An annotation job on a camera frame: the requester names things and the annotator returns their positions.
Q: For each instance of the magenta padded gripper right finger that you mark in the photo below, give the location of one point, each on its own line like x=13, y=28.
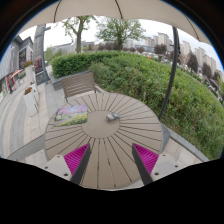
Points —
x=152, y=166

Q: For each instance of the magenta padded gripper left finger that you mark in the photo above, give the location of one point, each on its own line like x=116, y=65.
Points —
x=70, y=167

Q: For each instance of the floral printed mouse pad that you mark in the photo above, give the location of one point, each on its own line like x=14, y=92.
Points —
x=71, y=115

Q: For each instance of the grey computer mouse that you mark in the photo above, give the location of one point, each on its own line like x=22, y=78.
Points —
x=112, y=116

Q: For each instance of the round slatted patio table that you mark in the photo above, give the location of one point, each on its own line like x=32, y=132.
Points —
x=111, y=164

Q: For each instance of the trimmed green hedge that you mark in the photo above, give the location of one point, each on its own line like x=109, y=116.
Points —
x=191, y=110

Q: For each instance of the white planter with red flowers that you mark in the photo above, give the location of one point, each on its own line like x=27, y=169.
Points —
x=30, y=101

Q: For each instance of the brown slatted patio chair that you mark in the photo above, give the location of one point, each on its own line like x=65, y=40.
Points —
x=79, y=83

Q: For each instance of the black curved umbrella pole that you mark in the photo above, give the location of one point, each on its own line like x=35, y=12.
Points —
x=172, y=74

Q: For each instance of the beige patio umbrella canopy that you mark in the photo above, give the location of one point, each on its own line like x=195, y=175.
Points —
x=156, y=10

